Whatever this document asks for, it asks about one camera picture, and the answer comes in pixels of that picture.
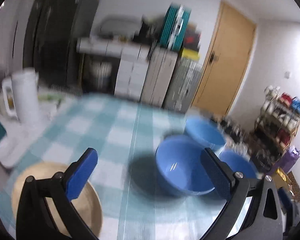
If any cream plate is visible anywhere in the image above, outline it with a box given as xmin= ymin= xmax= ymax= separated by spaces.
xmin=11 ymin=162 xmax=103 ymax=238

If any large blue bowl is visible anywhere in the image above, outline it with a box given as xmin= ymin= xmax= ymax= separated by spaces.
xmin=155 ymin=135 xmax=215 ymax=197

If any light blue bowl back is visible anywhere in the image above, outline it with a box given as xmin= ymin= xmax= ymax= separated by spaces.
xmin=184 ymin=116 xmax=226 ymax=155

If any cardboard box on floor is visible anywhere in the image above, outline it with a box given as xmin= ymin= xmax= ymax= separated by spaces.
xmin=273 ymin=167 xmax=300 ymax=203

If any purple bag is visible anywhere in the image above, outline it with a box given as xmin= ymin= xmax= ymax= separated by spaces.
xmin=267 ymin=145 xmax=300 ymax=175

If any teal checkered tablecloth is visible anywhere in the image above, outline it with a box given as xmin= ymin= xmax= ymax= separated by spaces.
xmin=0 ymin=93 xmax=266 ymax=240

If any white side table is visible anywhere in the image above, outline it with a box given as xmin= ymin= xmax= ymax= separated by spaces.
xmin=0 ymin=88 xmax=77 ymax=169

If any shoe rack with shoes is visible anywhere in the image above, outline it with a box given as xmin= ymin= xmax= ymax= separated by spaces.
xmin=251 ymin=86 xmax=300 ymax=163

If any woven laundry basket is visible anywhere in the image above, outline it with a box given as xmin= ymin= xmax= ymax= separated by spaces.
xmin=89 ymin=61 xmax=112 ymax=90

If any white electric kettle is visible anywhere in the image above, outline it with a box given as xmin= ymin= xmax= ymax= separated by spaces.
xmin=2 ymin=68 xmax=40 ymax=125

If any wooden door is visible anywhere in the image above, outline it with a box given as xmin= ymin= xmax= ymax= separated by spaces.
xmin=192 ymin=1 xmax=256 ymax=115

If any silver hard suitcase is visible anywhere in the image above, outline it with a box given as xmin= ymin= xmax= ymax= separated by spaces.
xmin=163 ymin=57 xmax=202 ymax=113

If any white desk with drawers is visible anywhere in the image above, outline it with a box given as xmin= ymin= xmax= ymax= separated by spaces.
xmin=77 ymin=37 xmax=149 ymax=101

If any stack of shoe boxes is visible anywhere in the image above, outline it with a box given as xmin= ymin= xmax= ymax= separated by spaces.
xmin=180 ymin=23 xmax=201 ymax=61

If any beige hard suitcase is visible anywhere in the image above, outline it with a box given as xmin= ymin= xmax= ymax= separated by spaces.
xmin=141 ymin=48 xmax=178 ymax=107

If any grey oval mirror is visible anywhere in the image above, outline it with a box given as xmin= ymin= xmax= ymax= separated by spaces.
xmin=96 ymin=15 xmax=142 ymax=39

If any black refrigerator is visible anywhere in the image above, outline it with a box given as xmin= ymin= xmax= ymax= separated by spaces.
xmin=23 ymin=0 xmax=98 ymax=87

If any teal hard suitcase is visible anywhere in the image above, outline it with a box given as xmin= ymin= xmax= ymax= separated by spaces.
xmin=159 ymin=3 xmax=191 ymax=52

